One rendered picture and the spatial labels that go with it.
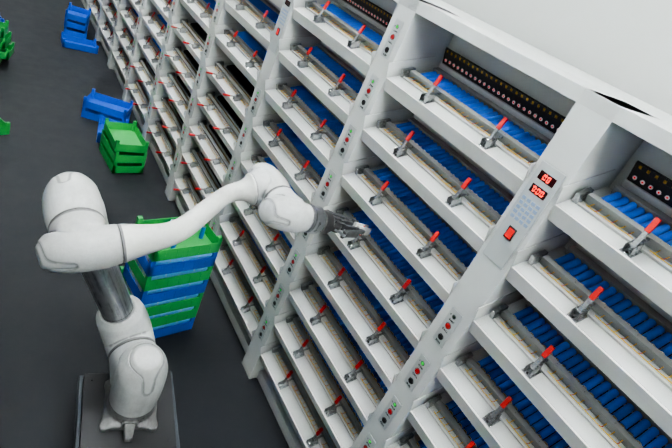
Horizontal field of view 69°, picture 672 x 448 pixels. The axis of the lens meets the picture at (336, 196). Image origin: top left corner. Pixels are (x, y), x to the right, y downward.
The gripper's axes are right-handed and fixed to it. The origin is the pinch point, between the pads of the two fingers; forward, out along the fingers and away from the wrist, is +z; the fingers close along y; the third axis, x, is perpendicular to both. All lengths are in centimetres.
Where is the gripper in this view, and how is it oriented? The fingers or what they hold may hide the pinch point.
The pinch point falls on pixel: (361, 229)
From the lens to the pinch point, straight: 170.7
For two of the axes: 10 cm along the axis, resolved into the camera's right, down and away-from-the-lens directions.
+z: 7.1, 1.8, 6.8
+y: 4.9, 5.7, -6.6
